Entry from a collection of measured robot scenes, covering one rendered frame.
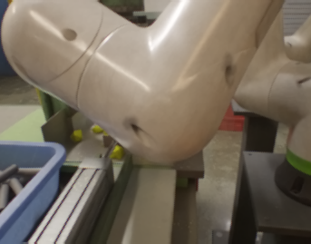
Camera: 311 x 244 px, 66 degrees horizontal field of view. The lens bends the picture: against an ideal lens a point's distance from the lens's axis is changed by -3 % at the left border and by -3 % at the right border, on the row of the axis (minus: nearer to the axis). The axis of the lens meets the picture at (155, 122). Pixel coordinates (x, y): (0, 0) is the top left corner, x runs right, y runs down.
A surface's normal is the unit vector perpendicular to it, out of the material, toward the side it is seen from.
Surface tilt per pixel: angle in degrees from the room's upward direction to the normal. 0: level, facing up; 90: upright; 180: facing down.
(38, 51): 83
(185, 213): 0
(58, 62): 82
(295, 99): 84
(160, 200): 0
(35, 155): 81
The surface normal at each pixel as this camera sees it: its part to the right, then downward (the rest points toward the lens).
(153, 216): -0.04, -0.91
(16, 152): -0.14, 0.26
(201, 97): 0.44, 0.11
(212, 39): 0.15, -0.03
